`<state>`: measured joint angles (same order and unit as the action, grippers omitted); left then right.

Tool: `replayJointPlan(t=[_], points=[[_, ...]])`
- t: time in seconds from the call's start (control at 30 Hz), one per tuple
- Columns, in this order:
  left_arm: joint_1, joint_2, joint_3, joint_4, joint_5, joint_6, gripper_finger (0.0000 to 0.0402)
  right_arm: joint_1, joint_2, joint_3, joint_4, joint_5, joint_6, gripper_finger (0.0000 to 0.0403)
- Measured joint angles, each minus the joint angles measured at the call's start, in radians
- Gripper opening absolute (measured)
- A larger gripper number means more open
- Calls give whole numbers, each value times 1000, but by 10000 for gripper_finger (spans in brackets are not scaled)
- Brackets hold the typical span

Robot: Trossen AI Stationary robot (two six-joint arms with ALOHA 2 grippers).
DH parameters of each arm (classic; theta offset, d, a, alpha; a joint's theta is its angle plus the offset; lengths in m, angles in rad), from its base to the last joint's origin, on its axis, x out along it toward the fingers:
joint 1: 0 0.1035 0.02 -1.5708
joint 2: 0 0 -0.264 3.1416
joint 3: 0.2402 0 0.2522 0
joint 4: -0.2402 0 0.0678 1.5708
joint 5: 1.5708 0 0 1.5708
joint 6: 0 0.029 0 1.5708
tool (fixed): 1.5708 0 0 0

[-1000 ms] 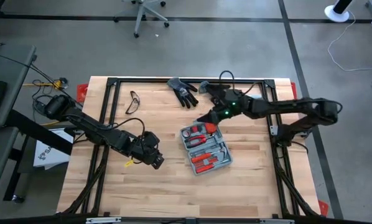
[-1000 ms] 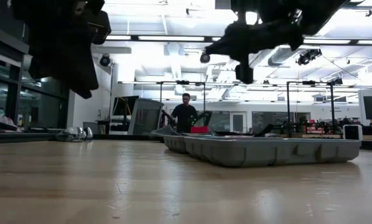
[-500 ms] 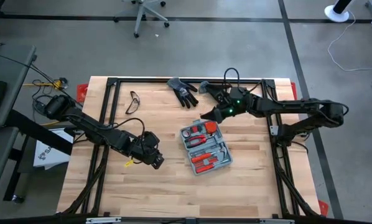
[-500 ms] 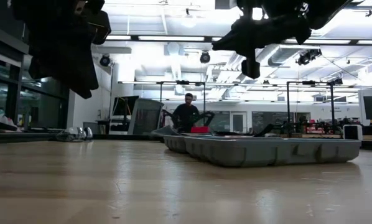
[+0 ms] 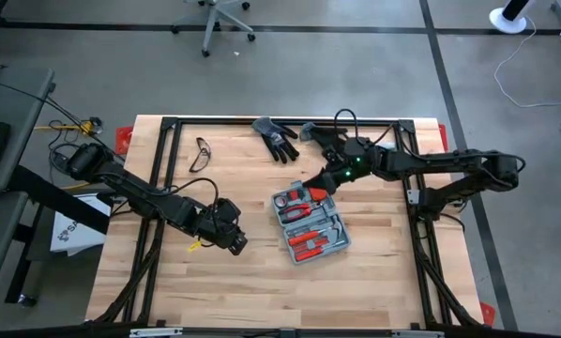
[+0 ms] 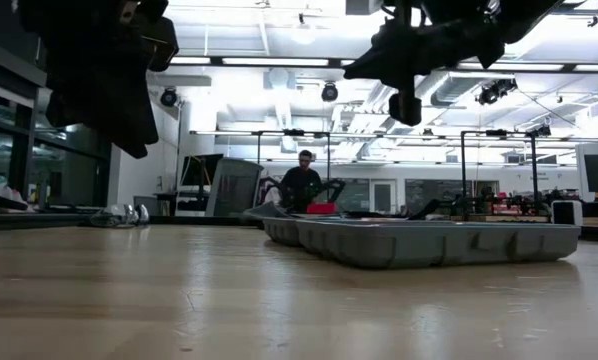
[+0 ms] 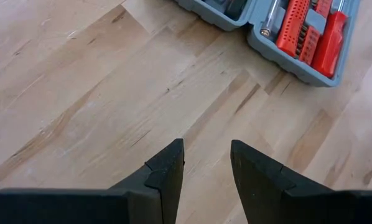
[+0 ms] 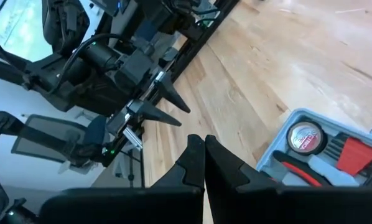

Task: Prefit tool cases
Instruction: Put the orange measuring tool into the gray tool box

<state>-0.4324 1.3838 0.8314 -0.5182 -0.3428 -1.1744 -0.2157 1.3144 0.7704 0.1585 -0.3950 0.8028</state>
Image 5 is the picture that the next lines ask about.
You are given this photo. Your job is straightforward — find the grey plastic tool case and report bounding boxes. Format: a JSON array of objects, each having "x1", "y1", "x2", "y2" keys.
[{"x1": 270, "y1": 179, "x2": 353, "y2": 266}]

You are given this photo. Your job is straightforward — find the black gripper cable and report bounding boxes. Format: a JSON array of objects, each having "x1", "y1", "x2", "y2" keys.
[
  {"x1": 332, "y1": 108, "x2": 397, "y2": 145},
  {"x1": 167, "y1": 177, "x2": 221, "y2": 223}
]

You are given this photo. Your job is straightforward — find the black clamp handle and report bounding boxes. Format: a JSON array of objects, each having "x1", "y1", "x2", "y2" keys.
[{"x1": 96, "y1": 190, "x2": 132, "y2": 207}]

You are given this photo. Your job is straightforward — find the black diagonal bar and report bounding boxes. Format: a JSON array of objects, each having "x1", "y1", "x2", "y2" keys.
[{"x1": 7, "y1": 164, "x2": 112, "y2": 235}]

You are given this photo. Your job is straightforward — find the black power adapter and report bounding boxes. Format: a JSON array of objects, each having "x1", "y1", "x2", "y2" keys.
[{"x1": 49, "y1": 152, "x2": 71, "y2": 173}]

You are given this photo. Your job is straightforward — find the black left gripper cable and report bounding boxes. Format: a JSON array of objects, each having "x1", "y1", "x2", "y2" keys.
[{"x1": 167, "y1": 177, "x2": 221, "y2": 223}]

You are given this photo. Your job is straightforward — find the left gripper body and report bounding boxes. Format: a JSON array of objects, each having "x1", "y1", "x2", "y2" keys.
[{"x1": 200, "y1": 197, "x2": 244, "y2": 251}]

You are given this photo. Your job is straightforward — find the red handled screwdriver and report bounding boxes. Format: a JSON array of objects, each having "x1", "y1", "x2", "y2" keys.
[{"x1": 293, "y1": 241, "x2": 345, "y2": 264}]

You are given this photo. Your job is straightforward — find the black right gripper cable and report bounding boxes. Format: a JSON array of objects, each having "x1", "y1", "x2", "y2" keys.
[{"x1": 332, "y1": 108, "x2": 397, "y2": 145}]

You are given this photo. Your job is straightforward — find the white floor cable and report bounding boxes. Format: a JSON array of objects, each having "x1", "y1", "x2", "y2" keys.
[{"x1": 493, "y1": 15, "x2": 561, "y2": 108}]

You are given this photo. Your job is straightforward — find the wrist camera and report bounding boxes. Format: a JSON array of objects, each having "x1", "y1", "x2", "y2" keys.
[
  {"x1": 228, "y1": 234, "x2": 250, "y2": 257},
  {"x1": 324, "y1": 144, "x2": 346, "y2": 166}
]

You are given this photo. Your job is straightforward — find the white cardboard box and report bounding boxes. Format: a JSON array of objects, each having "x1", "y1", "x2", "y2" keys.
[{"x1": 50, "y1": 194, "x2": 113, "y2": 257}]

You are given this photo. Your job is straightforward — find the red handled pliers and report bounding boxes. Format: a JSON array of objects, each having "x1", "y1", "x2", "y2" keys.
[{"x1": 280, "y1": 201, "x2": 331, "y2": 225}]

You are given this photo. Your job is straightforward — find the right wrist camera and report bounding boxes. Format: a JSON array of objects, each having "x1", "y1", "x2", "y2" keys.
[{"x1": 324, "y1": 144, "x2": 346, "y2": 166}]

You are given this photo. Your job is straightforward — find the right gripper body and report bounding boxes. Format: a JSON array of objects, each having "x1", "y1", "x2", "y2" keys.
[{"x1": 325, "y1": 164, "x2": 357, "y2": 194}]

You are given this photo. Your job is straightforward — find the white round stand base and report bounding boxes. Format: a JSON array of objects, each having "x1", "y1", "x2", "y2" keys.
[{"x1": 488, "y1": 0, "x2": 540, "y2": 36}]

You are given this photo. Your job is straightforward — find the black floor cable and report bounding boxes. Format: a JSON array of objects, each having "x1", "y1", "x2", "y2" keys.
[{"x1": 0, "y1": 60, "x2": 122, "y2": 163}]

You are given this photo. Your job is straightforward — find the silver bracket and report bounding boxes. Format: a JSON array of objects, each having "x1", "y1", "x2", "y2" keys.
[
  {"x1": 129, "y1": 327, "x2": 185, "y2": 338},
  {"x1": 391, "y1": 330, "x2": 446, "y2": 338}
]

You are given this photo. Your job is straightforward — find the red handled claw hammer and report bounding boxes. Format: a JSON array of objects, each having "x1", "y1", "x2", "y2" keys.
[{"x1": 287, "y1": 220, "x2": 345, "y2": 248}]

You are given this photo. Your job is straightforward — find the black work glove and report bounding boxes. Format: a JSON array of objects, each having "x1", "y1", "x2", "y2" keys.
[
  {"x1": 250, "y1": 115, "x2": 301, "y2": 165},
  {"x1": 298, "y1": 121, "x2": 352, "y2": 149}
]

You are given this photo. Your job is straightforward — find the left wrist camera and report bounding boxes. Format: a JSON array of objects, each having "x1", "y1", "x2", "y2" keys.
[{"x1": 228, "y1": 234, "x2": 250, "y2": 257}]

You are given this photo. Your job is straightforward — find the yellow plug with cable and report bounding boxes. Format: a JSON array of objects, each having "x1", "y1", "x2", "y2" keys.
[{"x1": 33, "y1": 116, "x2": 105, "y2": 138}]

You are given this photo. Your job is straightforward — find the clear safety glasses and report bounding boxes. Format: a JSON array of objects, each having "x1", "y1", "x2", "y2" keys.
[{"x1": 188, "y1": 136, "x2": 213, "y2": 174}]

